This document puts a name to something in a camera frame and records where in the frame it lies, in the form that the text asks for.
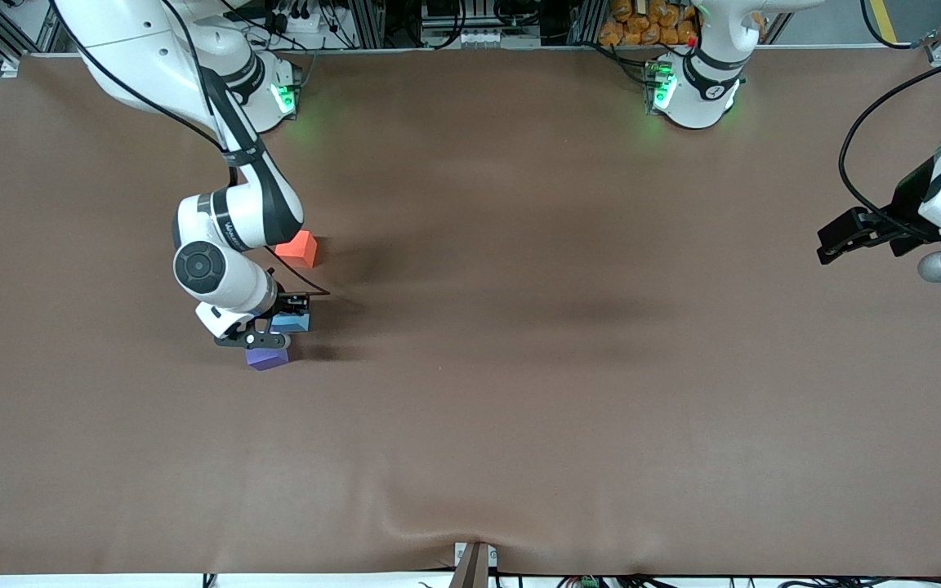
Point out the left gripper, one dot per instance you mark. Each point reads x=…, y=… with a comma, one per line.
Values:
x=908, y=203

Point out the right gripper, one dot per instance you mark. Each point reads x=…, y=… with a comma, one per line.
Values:
x=287, y=305

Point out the light blue foam block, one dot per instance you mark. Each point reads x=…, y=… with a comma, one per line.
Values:
x=291, y=322

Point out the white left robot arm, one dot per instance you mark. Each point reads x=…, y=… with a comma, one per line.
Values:
x=703, y=82

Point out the orange foam block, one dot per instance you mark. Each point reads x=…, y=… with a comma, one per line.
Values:
x=301, y=247

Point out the purple foam block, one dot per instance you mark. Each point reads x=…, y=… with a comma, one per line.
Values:
x=268, y=359

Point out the brown table cover sheet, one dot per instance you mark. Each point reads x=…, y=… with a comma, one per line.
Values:
x=470, y=441

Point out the power strip with black plugs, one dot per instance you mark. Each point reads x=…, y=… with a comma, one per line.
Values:
x=295, y=16

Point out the pile of orange objects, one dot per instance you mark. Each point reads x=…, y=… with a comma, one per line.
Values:
x=642, y=24

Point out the white power strip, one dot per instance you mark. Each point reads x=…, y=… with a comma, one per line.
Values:
x=487, y=37

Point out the green terminal connector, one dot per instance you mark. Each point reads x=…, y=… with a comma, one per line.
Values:
x=588, y=582

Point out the brown camera mount post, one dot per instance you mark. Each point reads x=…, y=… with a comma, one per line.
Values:
x=473, y=567

